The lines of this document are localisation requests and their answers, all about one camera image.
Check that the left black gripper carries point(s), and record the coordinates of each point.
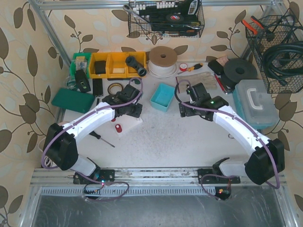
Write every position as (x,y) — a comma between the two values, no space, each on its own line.
(132,110)

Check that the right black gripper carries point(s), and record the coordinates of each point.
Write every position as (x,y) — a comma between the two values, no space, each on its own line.
(184,110)

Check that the red spring long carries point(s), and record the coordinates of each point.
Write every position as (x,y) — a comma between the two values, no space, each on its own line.
(118,128)

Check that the brown tape roll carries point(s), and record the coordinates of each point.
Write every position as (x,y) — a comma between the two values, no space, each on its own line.
(115,87)

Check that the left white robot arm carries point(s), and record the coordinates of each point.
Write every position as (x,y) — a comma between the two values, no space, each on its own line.
(61,141)

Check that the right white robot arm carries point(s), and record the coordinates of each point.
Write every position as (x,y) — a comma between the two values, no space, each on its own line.
(266,157)

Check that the teal plastic bin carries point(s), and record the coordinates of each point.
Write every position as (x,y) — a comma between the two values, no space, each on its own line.
(162,97)

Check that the beige work glove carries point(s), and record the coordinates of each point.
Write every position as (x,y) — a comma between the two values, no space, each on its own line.
(206,78)

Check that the red white tape roll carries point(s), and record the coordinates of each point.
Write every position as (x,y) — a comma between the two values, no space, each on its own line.
(183,67)

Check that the red utility knife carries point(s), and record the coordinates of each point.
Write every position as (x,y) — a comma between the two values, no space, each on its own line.
(223,87)

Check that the black orange screwdriver left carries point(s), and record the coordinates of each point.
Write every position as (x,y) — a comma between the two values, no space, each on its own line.
(97,136)

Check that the yellow black screwdriver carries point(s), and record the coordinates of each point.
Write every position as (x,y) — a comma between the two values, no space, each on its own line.
(192,68)

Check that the black aluminium extrusion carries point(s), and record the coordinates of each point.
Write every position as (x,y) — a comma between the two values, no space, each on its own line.
(97,87)

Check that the yellow triple bin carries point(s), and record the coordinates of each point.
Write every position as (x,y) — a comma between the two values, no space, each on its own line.
(115,67)

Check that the grey pipe fitting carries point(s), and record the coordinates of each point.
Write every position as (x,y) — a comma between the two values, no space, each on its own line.
(133,63)

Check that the black sander block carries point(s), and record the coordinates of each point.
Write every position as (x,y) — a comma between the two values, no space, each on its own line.
(216,67)

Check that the black foam block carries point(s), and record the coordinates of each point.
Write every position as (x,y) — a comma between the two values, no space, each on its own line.
(100,67)

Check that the green case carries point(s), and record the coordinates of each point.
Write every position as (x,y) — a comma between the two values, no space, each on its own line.
(73,100)

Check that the black disc spool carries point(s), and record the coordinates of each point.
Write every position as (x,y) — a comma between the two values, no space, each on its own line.
(236,70)

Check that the clear teal toolbox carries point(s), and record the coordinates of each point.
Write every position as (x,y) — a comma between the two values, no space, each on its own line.
(254,105)

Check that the green bin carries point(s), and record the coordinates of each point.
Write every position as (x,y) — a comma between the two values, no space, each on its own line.
(80,61)

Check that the black electrical tape roll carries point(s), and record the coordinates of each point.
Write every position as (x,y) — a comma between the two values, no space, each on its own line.
(174,18)

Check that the white peg base plate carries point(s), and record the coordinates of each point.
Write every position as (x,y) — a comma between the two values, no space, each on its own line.
(127,122)

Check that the white cable spool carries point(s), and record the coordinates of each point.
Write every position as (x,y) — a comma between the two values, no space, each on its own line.
(162,62)

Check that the wire basket top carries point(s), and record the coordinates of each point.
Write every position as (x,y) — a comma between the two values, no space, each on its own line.
(147,18)

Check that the wire basket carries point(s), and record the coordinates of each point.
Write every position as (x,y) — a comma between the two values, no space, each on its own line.
(147,18)
(278,51)

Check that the wire basket right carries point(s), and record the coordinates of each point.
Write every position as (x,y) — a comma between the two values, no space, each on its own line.
(278,51)

